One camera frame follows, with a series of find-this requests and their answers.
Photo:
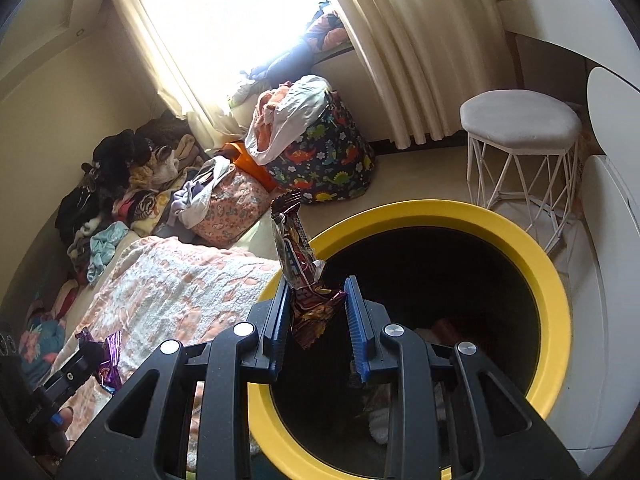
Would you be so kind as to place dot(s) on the narrow cream curtain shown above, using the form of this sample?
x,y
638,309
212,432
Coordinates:
x,y
190,90

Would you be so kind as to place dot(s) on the white lilac garment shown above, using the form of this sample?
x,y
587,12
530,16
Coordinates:
x,y
200,200

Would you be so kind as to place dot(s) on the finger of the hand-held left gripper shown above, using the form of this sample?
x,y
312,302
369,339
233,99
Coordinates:
x,y
75,375

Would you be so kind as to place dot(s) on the pile of clothes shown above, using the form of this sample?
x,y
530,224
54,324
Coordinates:
x,y
120,150

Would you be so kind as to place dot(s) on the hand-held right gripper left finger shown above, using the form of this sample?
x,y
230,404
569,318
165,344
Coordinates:
x,y
277,330

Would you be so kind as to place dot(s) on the purple snack wrapper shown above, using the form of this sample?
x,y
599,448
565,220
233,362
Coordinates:
x,y
111,360

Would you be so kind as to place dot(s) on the white vanity desk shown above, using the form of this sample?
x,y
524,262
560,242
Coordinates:
x,y
560,15

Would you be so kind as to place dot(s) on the brown snack wrapper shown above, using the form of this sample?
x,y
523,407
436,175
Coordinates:
x,y
295,260

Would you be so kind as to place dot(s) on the heap of dark clothes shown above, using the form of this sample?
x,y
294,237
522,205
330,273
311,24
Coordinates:
x,y
325,30

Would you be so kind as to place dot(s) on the wide cream curtain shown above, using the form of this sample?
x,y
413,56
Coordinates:
x,y
415,50

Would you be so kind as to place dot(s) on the dinosaur print laundry bag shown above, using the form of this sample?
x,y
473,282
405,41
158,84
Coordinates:
x,y
325,160

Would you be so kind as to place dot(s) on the light blue garment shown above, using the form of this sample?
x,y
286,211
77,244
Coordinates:
x,y
107,245

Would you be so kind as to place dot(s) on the teal floral pillow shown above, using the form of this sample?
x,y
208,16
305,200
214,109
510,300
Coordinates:
x,y
42,340

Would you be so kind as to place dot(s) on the yellow-rimmed black bin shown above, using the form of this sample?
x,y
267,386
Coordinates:
x,y
557,320

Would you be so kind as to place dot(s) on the orange bag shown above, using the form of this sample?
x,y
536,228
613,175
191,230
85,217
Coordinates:
x,y
240,157

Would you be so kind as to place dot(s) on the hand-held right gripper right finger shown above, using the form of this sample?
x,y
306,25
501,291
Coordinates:
x,y
357,330

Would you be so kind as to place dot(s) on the pink floral pillow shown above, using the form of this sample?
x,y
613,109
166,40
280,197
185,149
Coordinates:
x,y
230,205

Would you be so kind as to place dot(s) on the white drawer cabinet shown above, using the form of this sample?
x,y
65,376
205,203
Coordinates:
x,y
610,260

